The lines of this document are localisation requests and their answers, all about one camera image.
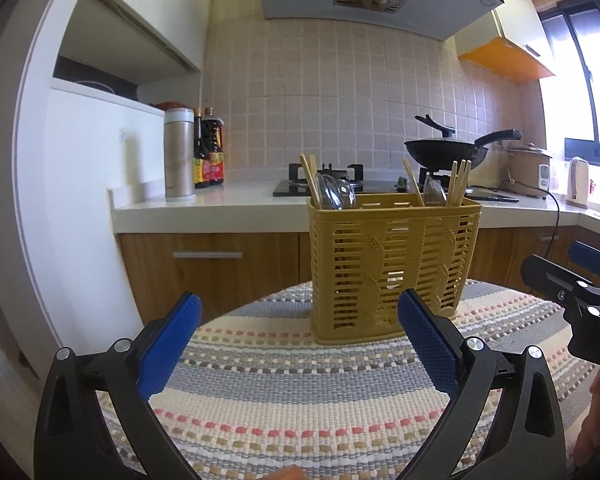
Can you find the black wok with lid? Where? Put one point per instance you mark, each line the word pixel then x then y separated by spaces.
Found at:
pixel 438 154

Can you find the person right hand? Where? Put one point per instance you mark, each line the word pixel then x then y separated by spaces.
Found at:
pixel 588 441

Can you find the wooden chopstick single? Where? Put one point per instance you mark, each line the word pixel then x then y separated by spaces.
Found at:
pixel 304 164

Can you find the black gas stove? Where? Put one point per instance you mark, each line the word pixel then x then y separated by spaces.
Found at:
pixel 352 178

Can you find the striped woven table mat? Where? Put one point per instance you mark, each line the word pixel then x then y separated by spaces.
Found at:
pixel 253 393

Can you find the steel thermos flask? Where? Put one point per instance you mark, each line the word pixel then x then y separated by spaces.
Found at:
pixel 178 153

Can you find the dark soy sauce bottle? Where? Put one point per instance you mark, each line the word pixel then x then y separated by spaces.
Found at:
pixel 212 128

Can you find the white electric kettle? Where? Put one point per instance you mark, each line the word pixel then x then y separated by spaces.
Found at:
pixel 578 188

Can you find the rice cooker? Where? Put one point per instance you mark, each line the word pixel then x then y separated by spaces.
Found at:
pixel 528 170

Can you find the orange wall cabinet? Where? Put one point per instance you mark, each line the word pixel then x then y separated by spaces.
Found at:
pixel 509 41

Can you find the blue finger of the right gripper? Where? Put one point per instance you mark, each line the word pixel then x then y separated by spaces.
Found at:
pixel 586 256
pixel 552 281

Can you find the white fridge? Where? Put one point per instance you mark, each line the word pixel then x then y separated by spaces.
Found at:
pixel 66 153

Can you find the yellow plastic utensil basket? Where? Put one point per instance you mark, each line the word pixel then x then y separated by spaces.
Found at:
pixel 362 259

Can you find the slim dark vinegar bottle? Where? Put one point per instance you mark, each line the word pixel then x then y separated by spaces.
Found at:
pixel 201 154

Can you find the person left hand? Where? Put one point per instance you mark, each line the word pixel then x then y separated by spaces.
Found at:
pixel 292 472

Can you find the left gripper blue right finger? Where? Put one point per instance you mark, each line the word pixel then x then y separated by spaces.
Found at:
pixel 526 438

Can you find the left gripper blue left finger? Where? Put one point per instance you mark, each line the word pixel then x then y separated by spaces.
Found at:
pixel 72 440

